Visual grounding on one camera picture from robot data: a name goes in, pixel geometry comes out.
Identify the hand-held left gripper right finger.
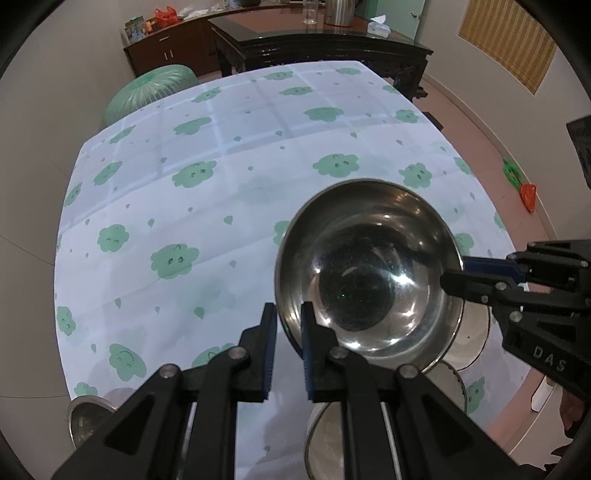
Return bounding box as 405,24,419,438
301,301,522,480

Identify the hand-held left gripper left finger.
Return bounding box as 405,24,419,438
51,302,278,480

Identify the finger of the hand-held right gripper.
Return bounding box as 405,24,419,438
462,256,529,281
440,270,525,315

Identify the small white enamel bowl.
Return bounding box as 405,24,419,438
443,300,491,372

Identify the steel bowl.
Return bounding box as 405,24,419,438
67,388,125,450
274,179,465,374

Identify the person's right forearm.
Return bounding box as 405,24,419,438
556,383,589,439

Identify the white object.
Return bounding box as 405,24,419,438
531,378,552,411

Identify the orange plastic toy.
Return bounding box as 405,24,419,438
519,183,539,213

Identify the green plastic toy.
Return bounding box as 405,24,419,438
502,157,522,188

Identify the dark framed panel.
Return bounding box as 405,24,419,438
567,115,591,190

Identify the cloud print tablecloth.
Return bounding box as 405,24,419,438
54,60,513,480

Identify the tan window blind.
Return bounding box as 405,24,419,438
459,0,557,95

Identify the green door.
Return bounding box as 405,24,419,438
369,0,421,42

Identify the dark wooden table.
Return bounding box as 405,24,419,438
208,4,435,100

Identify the green mesh food cover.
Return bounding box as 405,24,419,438
104,65,199,125

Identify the steel thermos jug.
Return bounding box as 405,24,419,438
323,0,358,26

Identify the brown sideboard cabinet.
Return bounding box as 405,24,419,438
122,11,222,77

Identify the printed storage jar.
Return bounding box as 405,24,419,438
124,16,146,42

